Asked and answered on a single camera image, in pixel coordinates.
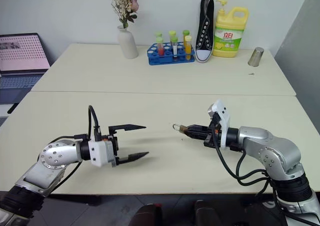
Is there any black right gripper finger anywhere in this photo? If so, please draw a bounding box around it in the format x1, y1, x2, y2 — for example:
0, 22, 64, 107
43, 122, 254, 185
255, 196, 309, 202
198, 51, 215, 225
185, 130, 209, 140
186, 124, 210, 133

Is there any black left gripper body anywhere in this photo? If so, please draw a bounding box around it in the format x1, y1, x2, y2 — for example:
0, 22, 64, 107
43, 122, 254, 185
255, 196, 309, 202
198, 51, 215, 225
101, 134, 120, 167

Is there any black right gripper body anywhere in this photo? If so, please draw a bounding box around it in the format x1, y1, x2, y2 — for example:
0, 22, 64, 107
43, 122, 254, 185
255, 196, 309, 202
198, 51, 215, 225
203, 125, 222, 149

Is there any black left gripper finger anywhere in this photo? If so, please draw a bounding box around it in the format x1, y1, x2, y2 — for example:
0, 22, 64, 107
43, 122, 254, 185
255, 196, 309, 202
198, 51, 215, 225
115, 151, 150, 165
108, 123, 147, 137

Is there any brass padlock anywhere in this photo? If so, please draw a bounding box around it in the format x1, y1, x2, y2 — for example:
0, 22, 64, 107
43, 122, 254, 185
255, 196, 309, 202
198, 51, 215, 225
172, 123, 188, 134

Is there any dark rounded shape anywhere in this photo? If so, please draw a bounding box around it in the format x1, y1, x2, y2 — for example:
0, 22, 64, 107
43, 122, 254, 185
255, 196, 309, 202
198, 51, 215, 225
129, 202, 164, 226
193, 199, 224, 226

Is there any blue test tube rack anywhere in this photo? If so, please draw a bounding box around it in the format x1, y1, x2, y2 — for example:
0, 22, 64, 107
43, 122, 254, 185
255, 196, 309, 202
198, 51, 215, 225
146, 42, 196, 66

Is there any yellow-capped tube orange liquid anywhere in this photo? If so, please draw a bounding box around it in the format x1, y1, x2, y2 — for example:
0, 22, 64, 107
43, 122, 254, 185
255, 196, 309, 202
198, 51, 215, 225
184, 35, 193, 61

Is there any white ceramic vase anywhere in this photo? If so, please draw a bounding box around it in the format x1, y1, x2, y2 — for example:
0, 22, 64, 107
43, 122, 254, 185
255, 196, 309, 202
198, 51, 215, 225
117, 25, 140, 60

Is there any green-capped tube white label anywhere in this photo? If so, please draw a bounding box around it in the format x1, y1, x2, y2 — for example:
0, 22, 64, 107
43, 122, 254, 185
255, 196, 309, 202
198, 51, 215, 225
170, 36, 179, 62

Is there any green-capped tube red liquid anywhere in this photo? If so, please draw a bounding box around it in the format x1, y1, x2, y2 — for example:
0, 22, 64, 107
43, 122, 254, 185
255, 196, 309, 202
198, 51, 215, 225
155, 37, 165, 57

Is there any stainless steel cup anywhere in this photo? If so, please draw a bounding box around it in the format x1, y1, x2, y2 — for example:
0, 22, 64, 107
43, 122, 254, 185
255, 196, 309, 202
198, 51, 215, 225
247, 47, 265, 68

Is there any black canvas sneaker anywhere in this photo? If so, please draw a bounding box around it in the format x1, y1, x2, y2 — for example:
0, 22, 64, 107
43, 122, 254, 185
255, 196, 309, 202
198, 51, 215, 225
194, 0, 216, 63

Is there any yellow detergent pump bottle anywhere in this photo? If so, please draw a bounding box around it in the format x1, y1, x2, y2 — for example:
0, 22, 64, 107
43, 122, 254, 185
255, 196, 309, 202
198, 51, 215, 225
211, 0, 250, 58

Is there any black pen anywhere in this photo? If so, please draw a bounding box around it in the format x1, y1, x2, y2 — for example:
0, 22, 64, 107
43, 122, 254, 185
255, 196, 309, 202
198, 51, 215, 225
6, 102, 19, 114

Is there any dried flower bouquet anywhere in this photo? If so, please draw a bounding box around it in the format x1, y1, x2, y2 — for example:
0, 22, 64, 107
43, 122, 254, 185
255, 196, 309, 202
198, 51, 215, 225
104, 0, 139, 29

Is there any grey laptop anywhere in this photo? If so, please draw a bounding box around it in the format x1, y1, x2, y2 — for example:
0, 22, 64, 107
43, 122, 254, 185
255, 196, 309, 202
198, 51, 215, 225
0, 33, 52, 104

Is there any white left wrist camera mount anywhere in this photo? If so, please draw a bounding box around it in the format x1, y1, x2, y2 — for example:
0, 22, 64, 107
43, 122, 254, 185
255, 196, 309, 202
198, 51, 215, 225
88, 139, 115, 167

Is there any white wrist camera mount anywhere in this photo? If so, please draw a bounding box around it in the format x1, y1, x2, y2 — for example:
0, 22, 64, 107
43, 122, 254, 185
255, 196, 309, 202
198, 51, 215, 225
206, 99, 231, 149
88, 139, 115, 167

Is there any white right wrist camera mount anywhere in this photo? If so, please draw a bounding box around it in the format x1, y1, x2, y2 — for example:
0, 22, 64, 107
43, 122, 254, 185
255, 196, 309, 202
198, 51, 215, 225
206, 99, 231, 149

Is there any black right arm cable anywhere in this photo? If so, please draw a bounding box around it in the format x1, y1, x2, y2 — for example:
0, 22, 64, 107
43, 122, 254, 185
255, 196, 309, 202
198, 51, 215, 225
210, 118, 277, 195

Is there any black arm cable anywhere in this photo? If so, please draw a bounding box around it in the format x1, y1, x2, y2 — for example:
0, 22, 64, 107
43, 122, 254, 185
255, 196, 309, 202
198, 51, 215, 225
210, 118, 277, 195
48, 105, 102, 194

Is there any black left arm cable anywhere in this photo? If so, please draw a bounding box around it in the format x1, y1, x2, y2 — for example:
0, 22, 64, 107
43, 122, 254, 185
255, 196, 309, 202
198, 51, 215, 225
48, 105, 102, 194

